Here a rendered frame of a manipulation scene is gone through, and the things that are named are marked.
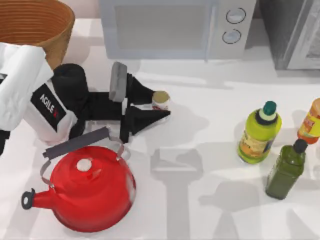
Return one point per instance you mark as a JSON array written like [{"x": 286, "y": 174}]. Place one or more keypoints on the grey cabinet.
[{"x": 287, "y": 35}]

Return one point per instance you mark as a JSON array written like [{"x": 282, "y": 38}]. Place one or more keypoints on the dark green bottle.
[{"x": 286, "y": 170}]

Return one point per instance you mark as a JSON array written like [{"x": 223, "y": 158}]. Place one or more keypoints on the pale microwave oven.
[{"x": 175, "y": 27}]

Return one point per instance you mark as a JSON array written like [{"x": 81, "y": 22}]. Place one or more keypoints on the pale microwave door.
[{"x": 157, "y": 27}]

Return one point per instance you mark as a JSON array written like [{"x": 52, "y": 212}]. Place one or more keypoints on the orange bottle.
[{"x": 311, "y": 122}]

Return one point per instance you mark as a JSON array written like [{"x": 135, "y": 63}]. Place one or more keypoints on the pale grey rounded box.
[{"x": 117, "y": 82}]

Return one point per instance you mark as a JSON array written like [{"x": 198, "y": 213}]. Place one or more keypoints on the small white gold-lidded can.
[{"x": 162, "y": 99}]

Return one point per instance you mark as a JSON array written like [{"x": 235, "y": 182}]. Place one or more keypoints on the brown woven basket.
[{"x": 57, "y": 45}]

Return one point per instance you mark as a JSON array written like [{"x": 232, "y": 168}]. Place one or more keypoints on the round microwave knob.
[
  {"x": 231, "y": 36},
  {"x": 236, "y": 14}
]

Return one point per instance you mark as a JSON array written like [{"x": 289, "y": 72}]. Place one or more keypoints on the red kettle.
[{"x": 92, "y": 190}]

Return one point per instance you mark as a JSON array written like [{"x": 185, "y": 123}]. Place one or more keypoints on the yellow-green bottle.
[{"x": 258, "y": 135}]

